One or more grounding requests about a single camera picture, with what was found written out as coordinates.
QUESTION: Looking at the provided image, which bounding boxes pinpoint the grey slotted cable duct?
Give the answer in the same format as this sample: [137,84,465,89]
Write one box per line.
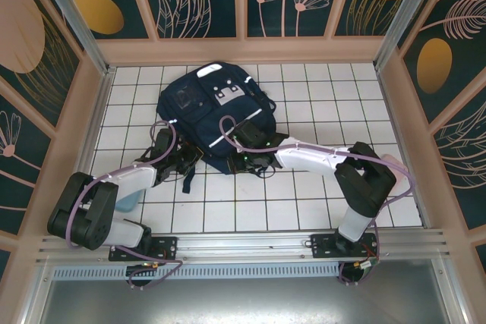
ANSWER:
[51,265,342,280]

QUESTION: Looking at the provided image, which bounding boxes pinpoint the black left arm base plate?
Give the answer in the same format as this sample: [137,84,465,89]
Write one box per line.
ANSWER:
[108,231,179,263]

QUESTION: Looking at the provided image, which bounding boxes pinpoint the blue pencil case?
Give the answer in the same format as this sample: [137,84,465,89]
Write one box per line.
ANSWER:
[115,189,145,213]

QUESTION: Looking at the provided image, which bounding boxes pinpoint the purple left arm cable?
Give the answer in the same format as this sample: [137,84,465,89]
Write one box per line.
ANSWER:
[66,121,185,291]

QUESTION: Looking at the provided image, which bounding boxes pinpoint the feather outline wall panel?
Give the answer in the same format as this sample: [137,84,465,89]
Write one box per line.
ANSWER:
[432,90,486,229]

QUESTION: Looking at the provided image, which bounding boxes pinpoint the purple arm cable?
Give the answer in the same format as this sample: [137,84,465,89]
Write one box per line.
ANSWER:
[66,121,185,291]
[219,115,417,287]

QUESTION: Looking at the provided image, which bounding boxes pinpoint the aluminium mounting rail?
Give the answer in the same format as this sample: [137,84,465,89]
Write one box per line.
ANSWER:
[36,228,451,264]

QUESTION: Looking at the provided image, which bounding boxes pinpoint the navy blue backpack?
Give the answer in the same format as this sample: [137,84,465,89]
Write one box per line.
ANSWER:
[157,61,289,194]

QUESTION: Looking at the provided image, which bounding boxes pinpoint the aluminium side rail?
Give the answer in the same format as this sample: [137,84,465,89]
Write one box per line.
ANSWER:
[56,68,117,234]
[374,68,432,228]

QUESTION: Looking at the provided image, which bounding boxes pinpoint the aluminium corner post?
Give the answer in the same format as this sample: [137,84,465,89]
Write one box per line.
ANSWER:
[30,0,115,74]
[374,0,445,71]

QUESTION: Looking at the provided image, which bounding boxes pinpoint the pink pencil case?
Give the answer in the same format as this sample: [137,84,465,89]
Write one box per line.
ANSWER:
[381,153,406,173]

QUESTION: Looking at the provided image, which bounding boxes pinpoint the black gold wall art panels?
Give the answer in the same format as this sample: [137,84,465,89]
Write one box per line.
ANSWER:
[0,0,83,130]

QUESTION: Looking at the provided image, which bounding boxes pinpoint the gold oval feather wall panel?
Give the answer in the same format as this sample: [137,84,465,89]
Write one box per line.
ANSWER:
[56,0,150,40]
[401,0,486,124]

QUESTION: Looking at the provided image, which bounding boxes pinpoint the grey metal sheet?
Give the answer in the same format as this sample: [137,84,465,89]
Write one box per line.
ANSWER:
[22,263,468,324]

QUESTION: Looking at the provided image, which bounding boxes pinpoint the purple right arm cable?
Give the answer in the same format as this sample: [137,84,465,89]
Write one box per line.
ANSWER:
[219,115,417,287]

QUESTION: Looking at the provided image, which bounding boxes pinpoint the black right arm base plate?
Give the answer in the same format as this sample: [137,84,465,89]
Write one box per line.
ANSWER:
[310,229,380,261]

